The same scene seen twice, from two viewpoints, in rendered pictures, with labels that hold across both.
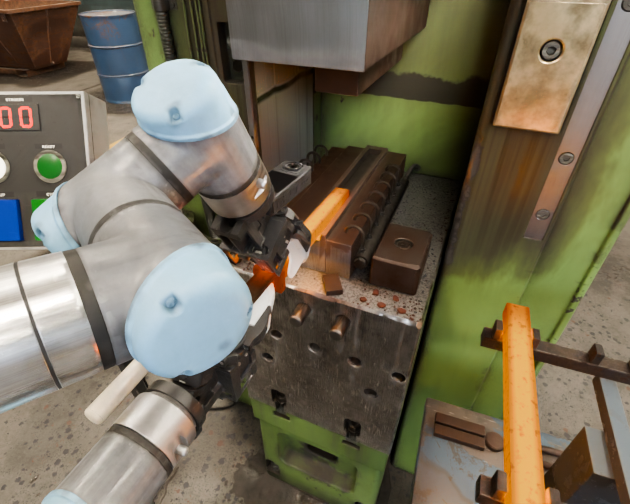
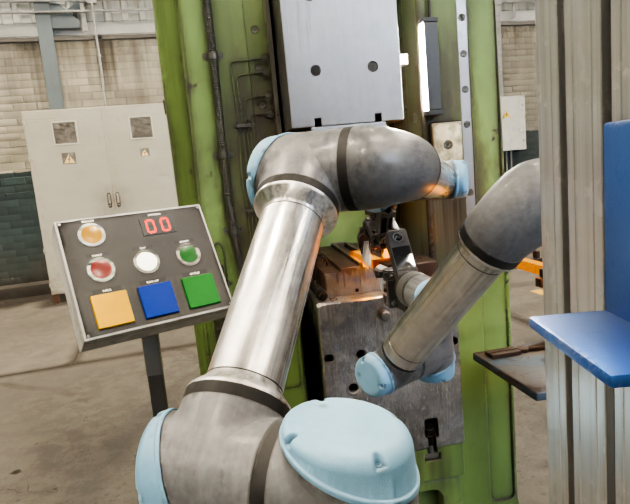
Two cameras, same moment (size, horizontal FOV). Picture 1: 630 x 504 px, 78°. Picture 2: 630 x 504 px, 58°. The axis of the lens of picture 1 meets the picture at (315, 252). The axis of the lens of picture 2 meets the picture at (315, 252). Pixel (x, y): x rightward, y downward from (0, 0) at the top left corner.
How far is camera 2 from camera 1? 1.12 m
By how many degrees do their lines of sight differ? 40
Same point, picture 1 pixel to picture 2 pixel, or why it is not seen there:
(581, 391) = (532, 434)
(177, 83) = not seen: hidden behind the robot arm
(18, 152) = (163, 248)
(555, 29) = (446, 136)
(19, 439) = not seen: outside the picture
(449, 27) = not seen: hidden behind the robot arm
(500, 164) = (443, 203)
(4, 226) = (165, 302)
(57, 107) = (185, 215)
